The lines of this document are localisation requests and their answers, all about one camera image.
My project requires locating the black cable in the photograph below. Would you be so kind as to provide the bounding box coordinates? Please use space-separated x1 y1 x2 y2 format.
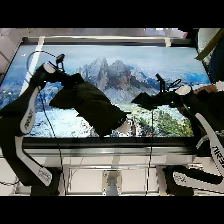
166 78 184 91
25 49 60 85
38 91 65 196

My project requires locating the brown garment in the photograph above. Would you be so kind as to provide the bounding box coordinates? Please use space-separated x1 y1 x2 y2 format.
192 84 224 98

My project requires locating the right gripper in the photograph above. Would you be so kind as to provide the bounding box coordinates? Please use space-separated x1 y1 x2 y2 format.
149 91 176 109

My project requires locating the black garment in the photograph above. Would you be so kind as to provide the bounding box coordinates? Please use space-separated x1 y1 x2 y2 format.
49 73 132 138

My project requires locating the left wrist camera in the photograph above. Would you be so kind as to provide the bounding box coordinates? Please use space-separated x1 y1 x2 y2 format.
54 53 67 73

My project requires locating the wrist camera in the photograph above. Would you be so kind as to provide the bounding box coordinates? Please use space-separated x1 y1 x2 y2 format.
154 73 168 94
54 53 67 73

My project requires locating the silver frame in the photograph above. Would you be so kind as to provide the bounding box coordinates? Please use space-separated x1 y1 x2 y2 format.
0 142 224 197

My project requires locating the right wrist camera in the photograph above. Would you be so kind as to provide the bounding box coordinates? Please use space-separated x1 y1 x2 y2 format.
154 73 168 94

